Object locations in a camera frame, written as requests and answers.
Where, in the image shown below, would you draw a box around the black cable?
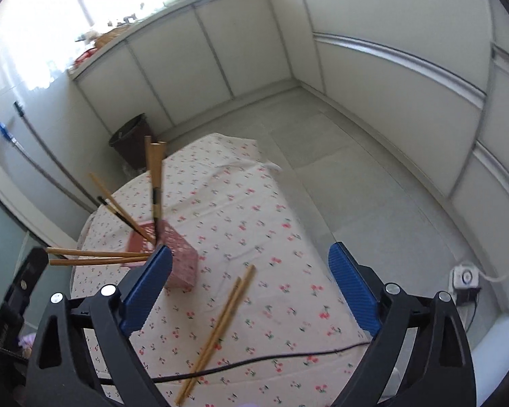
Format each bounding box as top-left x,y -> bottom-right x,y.
95,339 -> 374,386

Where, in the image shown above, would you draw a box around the pink perforated utensil holder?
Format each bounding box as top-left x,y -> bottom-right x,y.
125,219 -> 199,291

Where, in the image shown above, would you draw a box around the white cable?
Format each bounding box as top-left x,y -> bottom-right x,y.
478,258 -> 509,284

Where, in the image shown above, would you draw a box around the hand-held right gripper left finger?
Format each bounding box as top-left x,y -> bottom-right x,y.
23,243 -> 174,407

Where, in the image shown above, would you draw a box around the dark brown trash bin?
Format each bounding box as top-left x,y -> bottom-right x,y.
109,113 -> 155,170

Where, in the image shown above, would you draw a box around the metal pole with blue grip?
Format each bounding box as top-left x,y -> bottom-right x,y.
0,122 -> 96,215

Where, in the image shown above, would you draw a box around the black chopstick with gold band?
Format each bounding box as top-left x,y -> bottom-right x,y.
152,191 -> 162,242
96,196 -> 155,244

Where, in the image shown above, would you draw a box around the bamboo chopstick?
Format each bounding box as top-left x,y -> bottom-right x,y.
187,264 -> 256,397
50,257 -> 151,268
175,276 -> 242,405
88,172 -> 155,244
144,135 -> 157,196
150,141 -> 167,196
46,246 -> 153,260

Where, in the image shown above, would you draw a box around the woven basket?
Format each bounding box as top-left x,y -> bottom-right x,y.
94,25 -> 132,47

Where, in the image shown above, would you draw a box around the black charger plug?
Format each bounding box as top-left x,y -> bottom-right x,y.
455,289 -> 483,307

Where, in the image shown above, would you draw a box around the cherry print tablecloth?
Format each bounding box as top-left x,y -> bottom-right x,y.
70,133 -> 401,407

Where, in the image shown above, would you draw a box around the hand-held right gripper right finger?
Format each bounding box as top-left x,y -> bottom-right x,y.
327,241 -> 479,407

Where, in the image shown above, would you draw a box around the white base cabinets with countertop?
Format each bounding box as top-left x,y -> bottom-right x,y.
68,0 -> 300,136

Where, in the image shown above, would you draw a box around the white round-dial timer plug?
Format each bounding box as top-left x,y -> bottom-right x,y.
450,265 -> 481,291

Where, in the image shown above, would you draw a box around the white tall cabinet row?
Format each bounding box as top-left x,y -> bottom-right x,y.
265,0 -> 509,318

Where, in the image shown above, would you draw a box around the metal pole with black grip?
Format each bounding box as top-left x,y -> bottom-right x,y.
14,101 -> 100,210

